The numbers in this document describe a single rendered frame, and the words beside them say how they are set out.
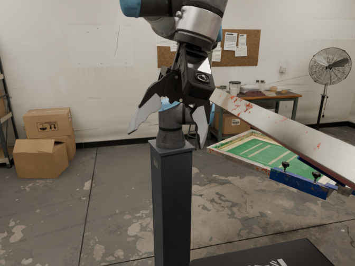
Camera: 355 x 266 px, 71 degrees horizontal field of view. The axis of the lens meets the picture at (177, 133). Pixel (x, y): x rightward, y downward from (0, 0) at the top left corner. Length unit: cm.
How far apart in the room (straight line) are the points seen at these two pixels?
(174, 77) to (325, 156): 26
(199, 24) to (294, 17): 488
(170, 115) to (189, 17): 76
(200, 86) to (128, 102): 399
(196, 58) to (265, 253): 81
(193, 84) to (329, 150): 20
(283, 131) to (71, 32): 402
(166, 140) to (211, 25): 82
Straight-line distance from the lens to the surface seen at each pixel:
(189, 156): 125
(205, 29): 45
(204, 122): 48
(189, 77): 38
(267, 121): 47
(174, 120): 117
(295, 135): 41
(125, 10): 59
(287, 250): 111
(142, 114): 45
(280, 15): 514
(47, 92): 442
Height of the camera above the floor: 167
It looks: 19 degrees down
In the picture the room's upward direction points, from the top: straight up
